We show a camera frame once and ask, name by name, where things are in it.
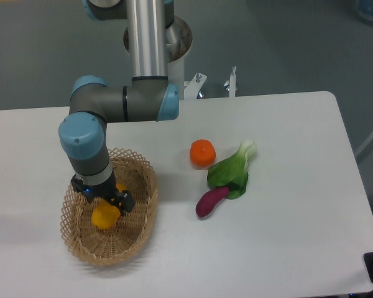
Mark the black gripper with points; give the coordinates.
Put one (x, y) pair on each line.
(122, 200)

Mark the yellow mango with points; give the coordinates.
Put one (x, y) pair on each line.
(105, 215)

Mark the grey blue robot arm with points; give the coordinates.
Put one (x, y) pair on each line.
(93, 105)

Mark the woven wicker basket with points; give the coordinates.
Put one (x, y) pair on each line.
(104, 247)

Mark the purple sweet potato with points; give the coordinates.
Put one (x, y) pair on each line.
(209, 200)

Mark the orange tangerine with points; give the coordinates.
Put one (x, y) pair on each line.
(202, 153)

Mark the green bok choy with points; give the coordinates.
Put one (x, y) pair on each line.
(233, 171)

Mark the blue object top right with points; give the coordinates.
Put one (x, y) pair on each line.
(364, 10)

